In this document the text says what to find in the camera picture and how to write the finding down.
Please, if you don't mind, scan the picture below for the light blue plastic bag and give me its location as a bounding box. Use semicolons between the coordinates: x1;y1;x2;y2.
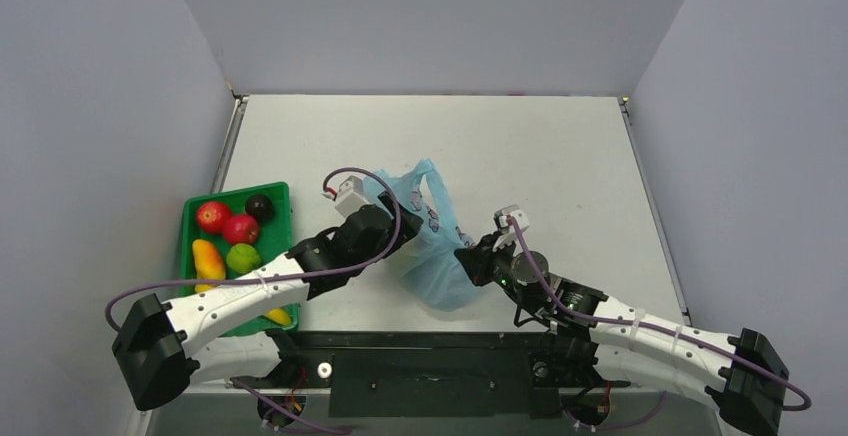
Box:
376;159;477;312

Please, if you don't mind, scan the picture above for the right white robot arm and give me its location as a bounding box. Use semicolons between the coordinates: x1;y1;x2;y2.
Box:
453;233;789;435

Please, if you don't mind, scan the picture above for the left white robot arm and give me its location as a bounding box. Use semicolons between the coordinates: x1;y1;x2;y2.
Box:
112;192;424;411

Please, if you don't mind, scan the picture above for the green plastic tray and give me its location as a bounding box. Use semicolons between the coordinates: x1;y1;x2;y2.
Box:
177;181;300;337

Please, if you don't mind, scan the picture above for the dark purple plum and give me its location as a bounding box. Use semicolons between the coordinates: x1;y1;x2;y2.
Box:
244;194;276;223

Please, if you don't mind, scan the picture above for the yellow banana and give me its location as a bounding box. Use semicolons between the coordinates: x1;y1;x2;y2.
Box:
264;308;293;327

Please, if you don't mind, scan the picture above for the red apple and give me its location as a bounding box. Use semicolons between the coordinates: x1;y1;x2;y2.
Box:
195;200;232;235
221;214;260;245

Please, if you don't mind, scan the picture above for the green lime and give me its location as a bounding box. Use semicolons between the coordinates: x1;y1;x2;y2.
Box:
225;243;262;275

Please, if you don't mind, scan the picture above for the orange yellow mango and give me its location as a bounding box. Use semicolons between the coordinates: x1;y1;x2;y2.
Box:
191;239;227;281

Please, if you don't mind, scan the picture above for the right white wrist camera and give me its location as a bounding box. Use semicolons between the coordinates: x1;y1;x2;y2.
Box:
492;205;530;252

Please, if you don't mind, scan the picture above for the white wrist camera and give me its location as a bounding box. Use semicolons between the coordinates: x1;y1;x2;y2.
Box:
323;176;369;218
492;205;530;252

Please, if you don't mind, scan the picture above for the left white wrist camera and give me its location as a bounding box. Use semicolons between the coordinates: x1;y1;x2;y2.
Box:
323;176;369;218

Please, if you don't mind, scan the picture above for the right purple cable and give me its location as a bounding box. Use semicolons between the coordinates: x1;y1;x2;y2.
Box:
506;215;814;413

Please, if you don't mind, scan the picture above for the purple cable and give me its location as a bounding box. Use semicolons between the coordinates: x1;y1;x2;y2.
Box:
506;215;814;413
104;167;403;335

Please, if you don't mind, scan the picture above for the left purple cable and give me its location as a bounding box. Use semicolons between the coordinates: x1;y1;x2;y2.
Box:
104;167;403;335

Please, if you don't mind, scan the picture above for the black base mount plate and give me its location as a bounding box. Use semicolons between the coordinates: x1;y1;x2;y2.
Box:
242;330;629;419

